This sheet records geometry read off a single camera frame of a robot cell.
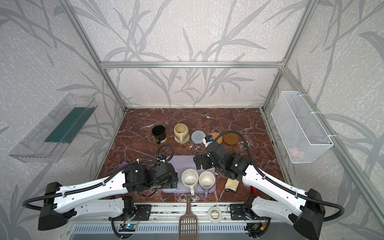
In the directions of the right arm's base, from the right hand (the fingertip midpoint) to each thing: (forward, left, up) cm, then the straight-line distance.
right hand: (201, 152), depth 76 cm
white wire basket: (-1, -43, +17) cm, 46 cm away
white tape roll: (-28, -6, -18) cm, 33 cm away
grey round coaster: (+21, +3, -18) cm, 27 cm away
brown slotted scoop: (-30, +6, -18) cm, 36 cm away
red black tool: (-15, -28, -14) cm, 35 cm away
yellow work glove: (-11, -17, -16) cm, 26 cm away
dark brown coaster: (+18, -20, -16) cm, 32 cm away
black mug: (+21, +28, -12) cm, 37 cm away
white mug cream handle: (-9, +7, -16) cm, 20 cm away
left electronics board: (-30, +36, -18) cm, 50 cm away
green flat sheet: (+2, +56, +19) cm, 59 cm away
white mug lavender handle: (-9, -3, -17) cm, 19 cm away
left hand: (-12, +13, -5) cm, 19 cm away
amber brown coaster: (+16, +25, -17) cm, 34 cm away
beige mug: (+24, +14, -14) cm, 31 cm away
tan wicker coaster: (+23, -10, -19) cm, 31 cm away
